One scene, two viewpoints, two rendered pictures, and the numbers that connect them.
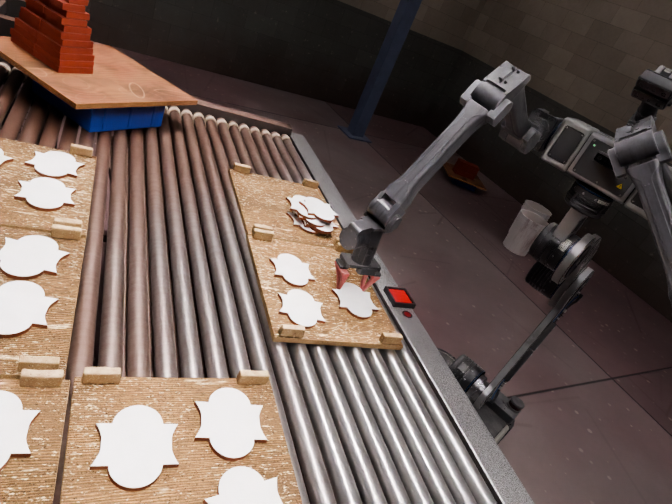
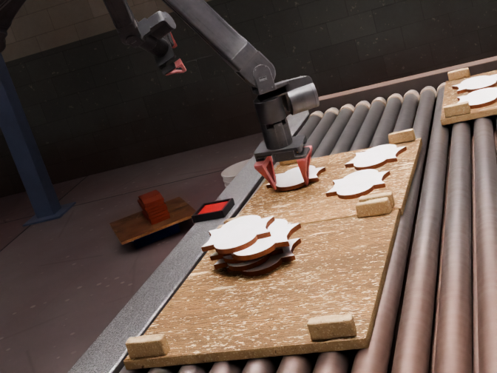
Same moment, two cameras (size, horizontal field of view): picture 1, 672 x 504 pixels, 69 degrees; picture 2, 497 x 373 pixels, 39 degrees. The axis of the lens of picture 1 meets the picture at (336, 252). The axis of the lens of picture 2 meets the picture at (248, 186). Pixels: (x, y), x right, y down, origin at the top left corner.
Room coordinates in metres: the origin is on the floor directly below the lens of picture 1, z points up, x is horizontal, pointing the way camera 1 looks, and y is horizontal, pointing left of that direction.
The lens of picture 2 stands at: (2.09, 1.04, 1.39)
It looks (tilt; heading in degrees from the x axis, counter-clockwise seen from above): 16 degrees down; 233
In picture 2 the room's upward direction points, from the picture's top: 17 degrees counter-clockwise
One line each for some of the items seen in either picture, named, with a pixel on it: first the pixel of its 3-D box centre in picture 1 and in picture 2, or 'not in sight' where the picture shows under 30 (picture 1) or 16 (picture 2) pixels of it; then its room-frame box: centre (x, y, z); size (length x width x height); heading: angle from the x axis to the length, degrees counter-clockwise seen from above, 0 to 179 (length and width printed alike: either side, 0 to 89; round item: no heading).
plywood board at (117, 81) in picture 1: (95, 72); not in sight; (1.62, 1.03, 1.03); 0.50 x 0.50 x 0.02; 71
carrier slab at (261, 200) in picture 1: (287, 209); (276, 281); (1.48, 0.21, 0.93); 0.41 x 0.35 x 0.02; 31
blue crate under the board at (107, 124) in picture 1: (101, 96); not in sight; (1.58, 0.97, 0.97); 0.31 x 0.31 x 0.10; 71
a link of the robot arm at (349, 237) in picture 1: (368, 227); (282, 86); (1.13, -0.05, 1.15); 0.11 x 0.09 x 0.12; 149
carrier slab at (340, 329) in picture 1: (319, 289); (329, 186); (1.12, 0.00, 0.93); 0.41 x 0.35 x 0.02; 30
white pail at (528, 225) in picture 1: (524, 233); not in sight; (4.68, -1.60, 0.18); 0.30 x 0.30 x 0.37
